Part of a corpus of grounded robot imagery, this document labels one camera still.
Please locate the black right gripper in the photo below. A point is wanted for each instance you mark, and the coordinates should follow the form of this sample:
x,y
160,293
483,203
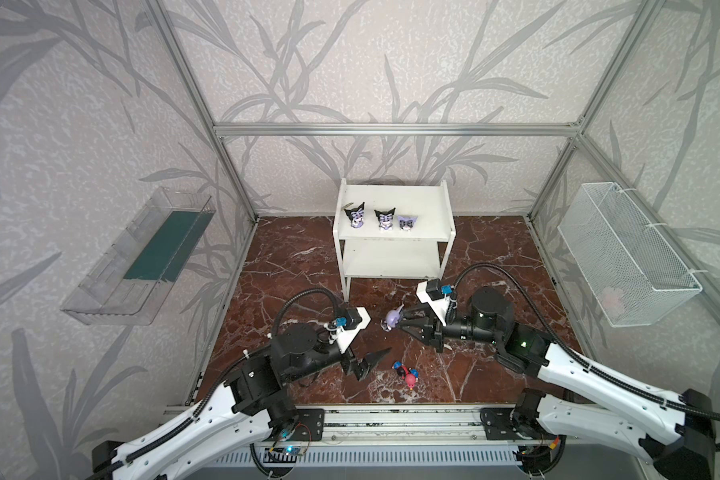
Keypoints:
x,y
432,329

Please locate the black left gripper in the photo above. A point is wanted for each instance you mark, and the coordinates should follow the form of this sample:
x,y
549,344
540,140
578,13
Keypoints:
x,y
348,362

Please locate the purple hat figure toy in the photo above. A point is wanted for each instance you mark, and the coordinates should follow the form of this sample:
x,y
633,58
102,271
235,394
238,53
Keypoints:
x,y
392,318

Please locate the pink red blue toy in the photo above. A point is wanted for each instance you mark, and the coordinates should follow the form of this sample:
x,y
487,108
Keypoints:
x,y
410,376

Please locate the purple winged figure toy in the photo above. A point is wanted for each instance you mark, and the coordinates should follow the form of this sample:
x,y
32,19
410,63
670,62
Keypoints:
x,y
406,223

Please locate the black purple figure toy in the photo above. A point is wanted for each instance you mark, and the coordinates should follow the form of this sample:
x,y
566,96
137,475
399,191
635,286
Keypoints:
x,y
385,218
355,214

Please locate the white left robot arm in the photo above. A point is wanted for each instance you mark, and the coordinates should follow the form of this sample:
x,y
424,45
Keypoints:
x,y
248,402

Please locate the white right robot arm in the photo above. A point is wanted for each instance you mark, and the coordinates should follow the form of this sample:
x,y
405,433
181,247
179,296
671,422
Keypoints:
x,y
673,432

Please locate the white two-tier shelf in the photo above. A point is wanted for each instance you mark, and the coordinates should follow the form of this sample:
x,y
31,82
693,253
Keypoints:
x,y
369,253

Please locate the red black blue toy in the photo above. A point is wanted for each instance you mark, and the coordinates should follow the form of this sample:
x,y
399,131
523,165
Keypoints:
x,y
398,367

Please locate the pink toy in basket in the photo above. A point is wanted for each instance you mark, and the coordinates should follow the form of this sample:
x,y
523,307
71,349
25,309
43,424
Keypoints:
x,y
612,301

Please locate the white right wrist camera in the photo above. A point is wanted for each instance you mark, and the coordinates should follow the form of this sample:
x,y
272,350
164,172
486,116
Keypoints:
x,y
441,299

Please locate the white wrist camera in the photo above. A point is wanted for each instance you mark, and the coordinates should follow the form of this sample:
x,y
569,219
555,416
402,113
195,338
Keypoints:
x,y
344,329
441,299

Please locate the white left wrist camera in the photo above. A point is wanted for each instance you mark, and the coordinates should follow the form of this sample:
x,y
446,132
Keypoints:
x,y
344,329

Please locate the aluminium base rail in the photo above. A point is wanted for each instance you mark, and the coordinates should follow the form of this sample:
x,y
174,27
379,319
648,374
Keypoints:
x,y
432,423

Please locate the white wire mesh basket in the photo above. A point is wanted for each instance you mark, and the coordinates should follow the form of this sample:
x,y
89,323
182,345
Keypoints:
x,y
616,245

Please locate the clear plastic wall bin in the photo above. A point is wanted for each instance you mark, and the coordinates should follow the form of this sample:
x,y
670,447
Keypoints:
x,y
130,283

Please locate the aluminium frame horizontal bar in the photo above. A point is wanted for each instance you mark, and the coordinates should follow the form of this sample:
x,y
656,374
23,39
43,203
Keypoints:
x,y
228,130

